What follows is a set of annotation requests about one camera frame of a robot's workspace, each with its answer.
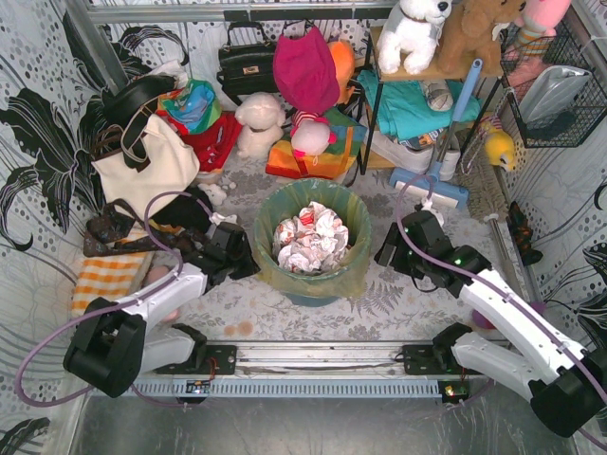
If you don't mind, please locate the yellow trash bag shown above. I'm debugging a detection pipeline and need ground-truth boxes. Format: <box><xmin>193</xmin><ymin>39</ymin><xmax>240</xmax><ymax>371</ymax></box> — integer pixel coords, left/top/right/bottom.
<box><xmin>252</xmin><ymin>178</ymin><xmax>372</xmax><ymax>299</ymax></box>

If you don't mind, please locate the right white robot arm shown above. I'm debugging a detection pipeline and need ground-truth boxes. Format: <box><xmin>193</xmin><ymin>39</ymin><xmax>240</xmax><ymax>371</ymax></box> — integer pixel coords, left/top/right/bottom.
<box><xmin>375</xmin><ymin>210</ymin><xmax>606</xmax><ymax>437</ymax></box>

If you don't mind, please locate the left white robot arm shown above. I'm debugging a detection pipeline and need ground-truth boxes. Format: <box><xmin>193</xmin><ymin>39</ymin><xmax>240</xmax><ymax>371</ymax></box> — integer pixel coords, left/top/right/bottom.
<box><xmin>64</xmin><ymin>222</ymin><xmax>259</xmax><ymax>398</ymax></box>

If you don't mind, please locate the teal trash bin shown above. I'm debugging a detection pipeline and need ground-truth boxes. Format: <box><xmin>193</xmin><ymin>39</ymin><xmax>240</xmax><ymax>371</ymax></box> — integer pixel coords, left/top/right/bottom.
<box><xmin>282</xmin><ymin>292</ymin><xmax>340</xmax><ymax>308</ymax></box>

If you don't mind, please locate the crumpled paper trash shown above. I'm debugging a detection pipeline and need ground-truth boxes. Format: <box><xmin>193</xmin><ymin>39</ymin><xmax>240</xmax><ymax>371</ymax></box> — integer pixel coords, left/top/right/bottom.
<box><xmin>272</xmin><ymin>201</ymin><xmax>350</xmax><ymax>276</ymax></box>

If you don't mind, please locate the cream tote bag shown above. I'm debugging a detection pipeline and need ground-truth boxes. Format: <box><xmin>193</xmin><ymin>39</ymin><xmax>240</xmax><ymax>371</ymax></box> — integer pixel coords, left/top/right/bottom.
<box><xmin>93</xmin><ymin>114</ymin><xmax>199</xmax><ymax>217</ymax></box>

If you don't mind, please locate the magenta cloth bag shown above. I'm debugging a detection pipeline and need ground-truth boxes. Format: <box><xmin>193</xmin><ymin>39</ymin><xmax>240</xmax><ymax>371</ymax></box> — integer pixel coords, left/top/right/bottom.
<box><xmin>273</xmin><ymin>26</ymin><xmax>340</xmax><ymax>114</ymax></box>

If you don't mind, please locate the floral table mat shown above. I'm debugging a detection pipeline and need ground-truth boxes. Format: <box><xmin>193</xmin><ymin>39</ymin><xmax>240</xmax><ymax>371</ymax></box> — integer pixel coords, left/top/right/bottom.
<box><xmin>175</xmin><ymin>157</ymin><xmax>504</xmax><ymax>341</ymax></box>

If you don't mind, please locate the blue lint roller mop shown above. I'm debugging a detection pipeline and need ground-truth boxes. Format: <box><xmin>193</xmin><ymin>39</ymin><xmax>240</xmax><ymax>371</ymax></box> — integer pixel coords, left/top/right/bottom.
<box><xmin>389</xmin><ymin>59</ymin><xmax>484</xmax><ymax>209</ymax></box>

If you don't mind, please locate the grey chenille duster mop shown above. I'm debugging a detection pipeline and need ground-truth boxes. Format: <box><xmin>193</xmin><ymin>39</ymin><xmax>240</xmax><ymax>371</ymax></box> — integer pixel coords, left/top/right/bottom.
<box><xmin>455</xmin><ymin>132</ymin><xmax>507</xmax><ymax>223</ymax></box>

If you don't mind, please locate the purple orange sock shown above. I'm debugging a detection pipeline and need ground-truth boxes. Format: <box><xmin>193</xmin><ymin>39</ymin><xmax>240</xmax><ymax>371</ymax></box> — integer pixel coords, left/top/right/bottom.
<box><xmin>472</xmin><ymin>301</ymin><xmax>546</xmax><ymax>330</ymax></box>

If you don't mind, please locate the rainbow striped cloth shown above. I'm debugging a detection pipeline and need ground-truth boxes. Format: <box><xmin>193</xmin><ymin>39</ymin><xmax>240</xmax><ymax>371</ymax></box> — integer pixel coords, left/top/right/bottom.
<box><xmin>266</xmin><ymin>108</ymin><xmax>367</xmax><ymax>180</ymax></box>

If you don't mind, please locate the red cloth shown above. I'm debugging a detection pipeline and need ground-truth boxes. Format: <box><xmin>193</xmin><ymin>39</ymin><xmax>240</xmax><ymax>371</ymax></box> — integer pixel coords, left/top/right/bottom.
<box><xmin>167</xmin><ymin>111</ymin><xmax>243</xmax><ymax>172</ymax></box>

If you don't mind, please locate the orange checkered towel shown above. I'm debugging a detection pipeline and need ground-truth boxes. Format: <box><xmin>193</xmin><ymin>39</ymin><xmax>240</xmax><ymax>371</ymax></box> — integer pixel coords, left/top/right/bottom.
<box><xmin>71</xmin><ymin>252</ymin><xmax>154</xmax><ymax>317</ymax></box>

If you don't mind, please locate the yellow duck plush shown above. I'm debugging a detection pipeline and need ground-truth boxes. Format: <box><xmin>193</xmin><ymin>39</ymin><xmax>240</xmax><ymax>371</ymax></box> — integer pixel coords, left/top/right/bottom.
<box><xmin>480</xmin><ymin>116</ymin><xmax>516</xmax><ymax>172</ymax></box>

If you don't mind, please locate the teal folded cloth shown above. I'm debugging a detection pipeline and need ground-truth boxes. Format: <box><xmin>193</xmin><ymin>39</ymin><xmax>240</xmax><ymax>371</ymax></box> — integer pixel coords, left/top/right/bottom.
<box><xmin>357</xmin><ymin>70</ymin><xmax>481</xmax><ymax>139</ymax></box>

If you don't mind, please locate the pink white doll plush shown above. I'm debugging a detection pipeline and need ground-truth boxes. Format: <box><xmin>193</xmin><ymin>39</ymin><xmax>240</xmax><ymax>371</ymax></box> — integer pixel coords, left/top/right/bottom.
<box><xmin>290</xmin><ymin>110</ymin><xmax>337</xmax><ymax>158</ymax></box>

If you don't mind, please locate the white sheep plush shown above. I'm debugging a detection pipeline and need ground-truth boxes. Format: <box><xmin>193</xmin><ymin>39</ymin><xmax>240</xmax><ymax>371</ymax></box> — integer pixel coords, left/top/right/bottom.
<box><xmin>235</xmin><ymin>92</ymin><xmax>285</xmax><ymax>159</ymax></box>

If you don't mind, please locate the colourful scarf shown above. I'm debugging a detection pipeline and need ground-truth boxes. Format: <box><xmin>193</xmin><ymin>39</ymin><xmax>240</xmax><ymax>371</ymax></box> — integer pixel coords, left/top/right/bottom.
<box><xmin>156</xmin><ymin>80</ymin><xmax>222</xmax><ymax>136</ymax></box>

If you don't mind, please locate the black hat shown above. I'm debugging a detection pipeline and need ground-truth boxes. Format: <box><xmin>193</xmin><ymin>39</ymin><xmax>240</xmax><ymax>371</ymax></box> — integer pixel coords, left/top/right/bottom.
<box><xmin>102</xmin><ymin>75</ymin><xmax>176</xmax><ymax>126</ymax></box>

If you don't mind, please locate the black handbag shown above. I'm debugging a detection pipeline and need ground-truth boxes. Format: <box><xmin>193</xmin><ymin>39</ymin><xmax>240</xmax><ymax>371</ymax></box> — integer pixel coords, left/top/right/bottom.
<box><xmin>216</xmin><ymin>21</ymin><xmax>279</xmax><ymax>106</ymax></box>

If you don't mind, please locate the silver pouch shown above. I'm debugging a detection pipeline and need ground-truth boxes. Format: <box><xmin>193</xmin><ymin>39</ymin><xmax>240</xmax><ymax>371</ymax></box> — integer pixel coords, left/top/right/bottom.
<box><xmin>519</xmin><ymin>65</ymin><xmax>592</xmax><ymax>123</ymax></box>

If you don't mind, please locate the orange plush toy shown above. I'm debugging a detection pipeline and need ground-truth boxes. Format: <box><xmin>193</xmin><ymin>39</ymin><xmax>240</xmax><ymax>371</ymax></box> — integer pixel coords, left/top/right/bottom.
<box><xmin>328</xmin><ymin>41</ymin><xmax>355</xmax><ymax>104</ymax></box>

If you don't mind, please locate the white dog plush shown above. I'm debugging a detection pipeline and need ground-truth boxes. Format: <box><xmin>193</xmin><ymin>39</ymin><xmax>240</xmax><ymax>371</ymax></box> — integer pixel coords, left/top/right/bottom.
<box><xmin>377</xmin><ymin>0</ymin><xmax>452</xmax><ymax>75</ymax></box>

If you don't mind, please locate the brown teddy bear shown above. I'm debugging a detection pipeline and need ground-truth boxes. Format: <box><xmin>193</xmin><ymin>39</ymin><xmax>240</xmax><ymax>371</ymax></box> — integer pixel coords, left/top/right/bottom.
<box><xmin>437</xmin><ymin>0</ymin><xmax>526</xmax><ymax>75</ymax></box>

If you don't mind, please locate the pink plush toy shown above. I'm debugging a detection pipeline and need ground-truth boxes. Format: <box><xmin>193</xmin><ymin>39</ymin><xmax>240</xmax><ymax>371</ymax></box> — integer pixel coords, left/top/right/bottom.
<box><xmin>504</xmin><ymin>0</ymin><xmax>571</xmax><ymax>87</ymax></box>

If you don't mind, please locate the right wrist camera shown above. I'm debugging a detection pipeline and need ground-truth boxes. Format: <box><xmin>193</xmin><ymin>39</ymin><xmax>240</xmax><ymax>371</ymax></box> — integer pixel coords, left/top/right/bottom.
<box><xmin>421</xmin><ymin>198</ymin><xmax>445</xmax><ymax>227</ymax></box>

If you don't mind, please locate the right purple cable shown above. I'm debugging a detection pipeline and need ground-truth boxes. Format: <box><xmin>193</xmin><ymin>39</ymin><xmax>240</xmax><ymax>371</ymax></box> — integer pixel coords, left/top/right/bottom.
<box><xmin>395</xmin><ymin>173</ymin><xmax>607</xmax><ymax>446</ymax></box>

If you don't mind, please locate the purple cable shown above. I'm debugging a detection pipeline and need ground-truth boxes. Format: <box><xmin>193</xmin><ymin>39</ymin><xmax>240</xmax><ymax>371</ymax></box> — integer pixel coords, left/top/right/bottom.
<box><xmin>395</xmin><ymin>173</ymin><xmax>607</xmax><ymax>446</ymax></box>
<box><xmin>13</xmin><ymin>190</ymin><xmax>214</xmax><ymax>409</ymax></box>

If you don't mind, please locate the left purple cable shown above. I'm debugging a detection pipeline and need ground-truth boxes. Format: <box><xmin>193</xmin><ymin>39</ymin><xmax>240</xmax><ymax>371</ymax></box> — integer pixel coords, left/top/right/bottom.
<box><xmin>13</xmin><ymin>190</ymin><xmax>214</xmax><ymax>409</ymax></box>

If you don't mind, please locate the metal base rail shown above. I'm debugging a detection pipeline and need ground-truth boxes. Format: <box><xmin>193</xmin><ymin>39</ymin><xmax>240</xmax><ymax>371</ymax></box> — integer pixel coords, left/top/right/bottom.
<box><xmin>128</xmin><ymin>341</ymin><xmax>484</xmax><ymax>401</ymax></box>

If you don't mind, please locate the black wire basket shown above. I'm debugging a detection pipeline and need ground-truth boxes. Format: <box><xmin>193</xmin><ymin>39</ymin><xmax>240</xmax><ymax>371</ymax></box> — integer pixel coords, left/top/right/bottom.
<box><xmin>501</xmin><ymin>23</ymin><xmax>606</xmax><ymax>149</ymax></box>

